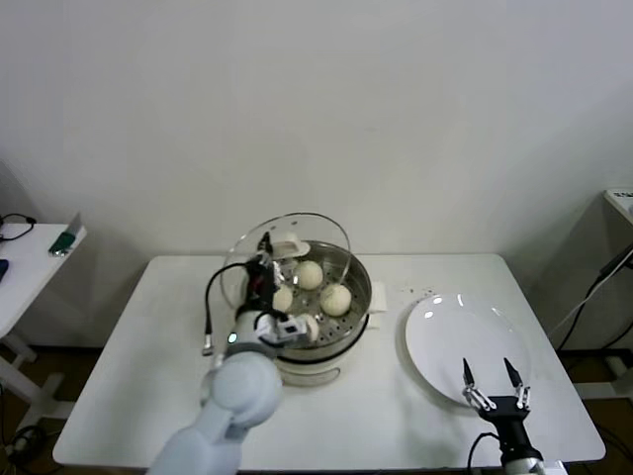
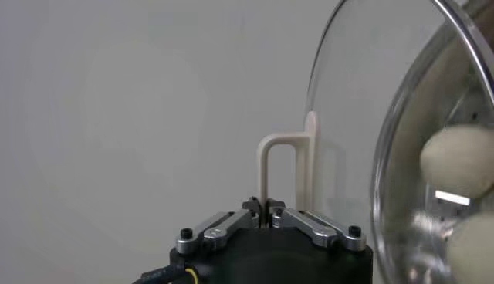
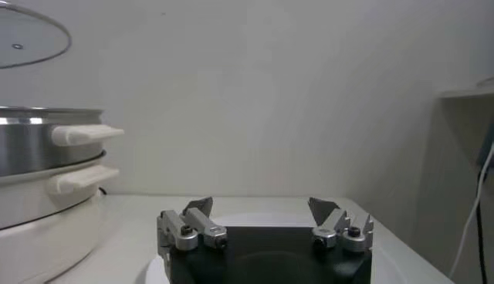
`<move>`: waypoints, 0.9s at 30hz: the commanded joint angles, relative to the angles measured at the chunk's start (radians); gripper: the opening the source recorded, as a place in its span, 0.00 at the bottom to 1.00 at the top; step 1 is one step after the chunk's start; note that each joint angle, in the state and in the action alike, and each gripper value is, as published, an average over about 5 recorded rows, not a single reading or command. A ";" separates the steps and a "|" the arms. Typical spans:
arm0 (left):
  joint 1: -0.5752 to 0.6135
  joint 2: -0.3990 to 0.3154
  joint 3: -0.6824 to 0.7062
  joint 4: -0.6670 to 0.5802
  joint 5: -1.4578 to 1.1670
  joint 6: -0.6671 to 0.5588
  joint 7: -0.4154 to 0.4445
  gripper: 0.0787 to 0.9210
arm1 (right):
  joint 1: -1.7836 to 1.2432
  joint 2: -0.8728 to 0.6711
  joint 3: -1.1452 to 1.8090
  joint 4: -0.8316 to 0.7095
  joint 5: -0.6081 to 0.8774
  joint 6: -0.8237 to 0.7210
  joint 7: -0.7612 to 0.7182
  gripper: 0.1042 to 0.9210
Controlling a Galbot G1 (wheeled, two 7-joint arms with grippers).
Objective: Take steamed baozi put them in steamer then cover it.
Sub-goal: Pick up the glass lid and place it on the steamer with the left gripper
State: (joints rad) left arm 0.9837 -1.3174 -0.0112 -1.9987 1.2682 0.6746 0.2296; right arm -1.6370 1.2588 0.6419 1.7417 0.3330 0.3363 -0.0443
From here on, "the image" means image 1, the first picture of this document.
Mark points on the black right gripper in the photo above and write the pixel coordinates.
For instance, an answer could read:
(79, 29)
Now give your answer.
(509, 415)

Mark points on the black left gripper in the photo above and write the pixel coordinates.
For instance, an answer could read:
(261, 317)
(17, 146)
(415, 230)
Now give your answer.
(260, 287)

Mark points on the round glass pot lid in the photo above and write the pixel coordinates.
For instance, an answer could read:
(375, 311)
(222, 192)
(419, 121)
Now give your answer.
(289, 246)

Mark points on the white steamed baozi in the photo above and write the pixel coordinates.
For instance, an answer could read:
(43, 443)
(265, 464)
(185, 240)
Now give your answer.
(284, 299)
(336, 300)
(312, 327)
(310, 275)

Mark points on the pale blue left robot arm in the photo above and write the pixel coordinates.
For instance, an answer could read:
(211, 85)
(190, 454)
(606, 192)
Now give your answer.
(242, 391)

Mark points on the perforated steel steamer basket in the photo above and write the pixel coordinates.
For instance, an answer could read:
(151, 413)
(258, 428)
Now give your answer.
(341, 331)

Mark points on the round white plate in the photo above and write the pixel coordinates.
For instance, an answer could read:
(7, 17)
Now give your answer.
(455, 341)

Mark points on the white cabinet with labels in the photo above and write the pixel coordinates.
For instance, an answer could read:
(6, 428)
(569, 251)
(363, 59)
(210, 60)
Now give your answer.
(618, 205)

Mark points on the white side table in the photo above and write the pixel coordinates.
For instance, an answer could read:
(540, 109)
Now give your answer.
(29, 277)

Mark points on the dark blue object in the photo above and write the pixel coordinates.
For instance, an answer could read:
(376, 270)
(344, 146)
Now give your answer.
(3, 271)

